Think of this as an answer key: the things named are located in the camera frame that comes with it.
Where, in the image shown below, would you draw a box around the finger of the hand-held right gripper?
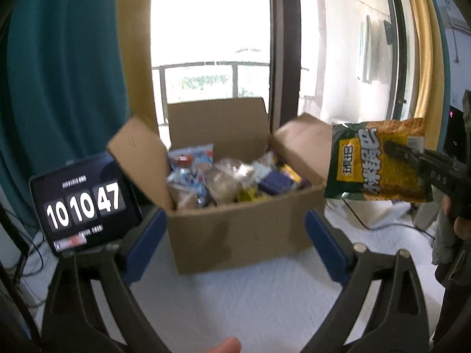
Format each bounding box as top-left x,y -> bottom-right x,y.
384,140 -> 424,171

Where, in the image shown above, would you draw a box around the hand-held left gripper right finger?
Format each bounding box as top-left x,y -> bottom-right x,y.
302,209 -> 429,353

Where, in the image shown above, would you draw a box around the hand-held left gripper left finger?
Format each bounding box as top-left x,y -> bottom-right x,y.
40,209 -> 168,353

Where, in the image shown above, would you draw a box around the green yellow snack packet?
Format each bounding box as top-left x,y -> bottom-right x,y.
324,118 -> 434,203

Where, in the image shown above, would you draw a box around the purple snack packet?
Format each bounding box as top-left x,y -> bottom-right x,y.
258,172 -> 296,195

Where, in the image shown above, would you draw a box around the blue white snack packet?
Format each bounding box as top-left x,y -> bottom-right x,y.
167,143 -> 215,207

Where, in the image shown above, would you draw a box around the brown cardboard box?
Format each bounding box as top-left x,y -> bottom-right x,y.
107,97 -> 334,274

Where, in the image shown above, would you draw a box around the clear packet of beige snack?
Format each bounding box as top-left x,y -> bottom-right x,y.
206,158 -> 255,204

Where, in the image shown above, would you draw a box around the person's right hand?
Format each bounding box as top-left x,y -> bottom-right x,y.
443,195 -> 471,242

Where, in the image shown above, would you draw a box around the person's left hand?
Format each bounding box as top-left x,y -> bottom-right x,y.
204,337 -> 242,353

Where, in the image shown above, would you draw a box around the grey cloth bag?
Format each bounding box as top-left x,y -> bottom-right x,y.
432,211 -> 461,264

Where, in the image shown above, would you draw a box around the black tablet clock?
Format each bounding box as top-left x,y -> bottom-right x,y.
29,152 -> 143,256

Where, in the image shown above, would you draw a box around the yellow curtain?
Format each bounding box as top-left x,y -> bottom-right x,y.
116,0 -> 170,133
403,0 -> 447,148

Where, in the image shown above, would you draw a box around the dark window pillar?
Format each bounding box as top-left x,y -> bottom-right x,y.
270,0 -> 303,133

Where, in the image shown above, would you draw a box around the teal curtain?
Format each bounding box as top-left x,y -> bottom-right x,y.
0,0 -> 130,229

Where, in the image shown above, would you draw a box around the balcony railing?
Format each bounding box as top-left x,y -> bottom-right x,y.
152,61 -> 310,126

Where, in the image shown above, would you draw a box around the black charger cable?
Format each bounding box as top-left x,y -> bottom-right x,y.
344,200 -> 435,238

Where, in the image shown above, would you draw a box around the black cables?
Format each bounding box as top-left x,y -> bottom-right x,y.
13,228 -> 50,306

